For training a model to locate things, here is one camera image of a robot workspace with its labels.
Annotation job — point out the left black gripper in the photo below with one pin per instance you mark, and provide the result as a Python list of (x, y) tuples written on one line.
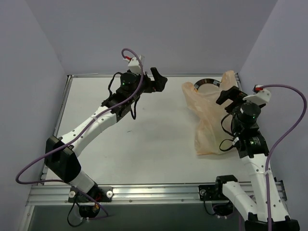
[(151, 84)]

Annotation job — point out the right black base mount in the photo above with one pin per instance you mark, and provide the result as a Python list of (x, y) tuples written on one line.
[(214, 202)]

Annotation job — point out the translucent orange plastic bag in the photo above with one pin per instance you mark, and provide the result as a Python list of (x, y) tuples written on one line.
[(209, 136)]

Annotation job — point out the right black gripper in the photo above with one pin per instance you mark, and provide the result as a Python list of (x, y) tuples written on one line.
[(234, 100)]

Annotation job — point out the dark rimmed ceramic plate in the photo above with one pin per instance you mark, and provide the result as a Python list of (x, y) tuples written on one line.
[(204, 81)]

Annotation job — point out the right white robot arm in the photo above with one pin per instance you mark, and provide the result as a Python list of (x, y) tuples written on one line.
[(265, 211)]

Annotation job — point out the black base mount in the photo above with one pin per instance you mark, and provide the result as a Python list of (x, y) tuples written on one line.
[(90, 204), (214, 202)]

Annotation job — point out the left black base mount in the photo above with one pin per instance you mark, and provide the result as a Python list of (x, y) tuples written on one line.
[(90, 204)]

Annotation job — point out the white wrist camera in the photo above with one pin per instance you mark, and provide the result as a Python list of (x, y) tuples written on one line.
[(260, 97), (133, 65)]

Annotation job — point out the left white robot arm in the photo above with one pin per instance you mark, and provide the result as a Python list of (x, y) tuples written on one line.
[(63, 152)]

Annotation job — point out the aluminium front rail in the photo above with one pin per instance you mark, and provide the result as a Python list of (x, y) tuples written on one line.
[(125, 194)]

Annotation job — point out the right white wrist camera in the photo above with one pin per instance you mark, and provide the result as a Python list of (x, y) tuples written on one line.
[(260, 97)]

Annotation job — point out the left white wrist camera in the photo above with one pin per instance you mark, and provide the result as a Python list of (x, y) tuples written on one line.
[(133, 65)]

